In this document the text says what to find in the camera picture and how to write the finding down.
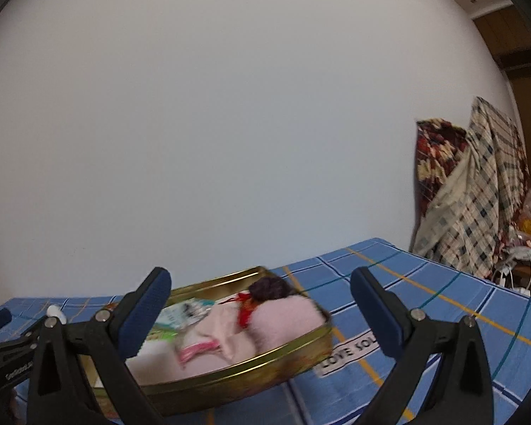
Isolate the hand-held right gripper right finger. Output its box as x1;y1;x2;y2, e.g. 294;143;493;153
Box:
350;267;496;425

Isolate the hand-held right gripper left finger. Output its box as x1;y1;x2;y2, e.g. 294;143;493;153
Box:
24;267;173;425

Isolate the green printed packet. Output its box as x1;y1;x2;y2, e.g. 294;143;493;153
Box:
145;299;214;347

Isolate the white sponge block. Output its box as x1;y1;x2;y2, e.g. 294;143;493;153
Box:
125;341;257;384

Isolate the pink sock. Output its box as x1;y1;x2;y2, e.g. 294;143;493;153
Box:
177;306;254;368

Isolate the pink fluffy cloth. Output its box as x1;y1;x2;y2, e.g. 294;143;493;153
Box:
251;296;331;357

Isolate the red drawstring pouch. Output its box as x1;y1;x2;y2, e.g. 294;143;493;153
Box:
221;292;260;329

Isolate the dark purple fuzzy scrunchie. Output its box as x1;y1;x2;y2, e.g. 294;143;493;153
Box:
249;276;293;302

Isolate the gold metal tin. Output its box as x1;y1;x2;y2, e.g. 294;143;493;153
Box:
77;267;332;419

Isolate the blue plaid bed sheet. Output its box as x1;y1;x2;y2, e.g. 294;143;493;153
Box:
0;238;531;425

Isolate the beige plaid cloth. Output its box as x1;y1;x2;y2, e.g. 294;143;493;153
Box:
411;96;530;281

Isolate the dark red floral quilt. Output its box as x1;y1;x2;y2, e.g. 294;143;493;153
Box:
415;118;470;236

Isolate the brown wooden wardrobe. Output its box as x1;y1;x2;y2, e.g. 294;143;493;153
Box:
473;2;531;179

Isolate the white charger with cables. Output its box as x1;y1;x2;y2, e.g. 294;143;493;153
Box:
492;260;531;295

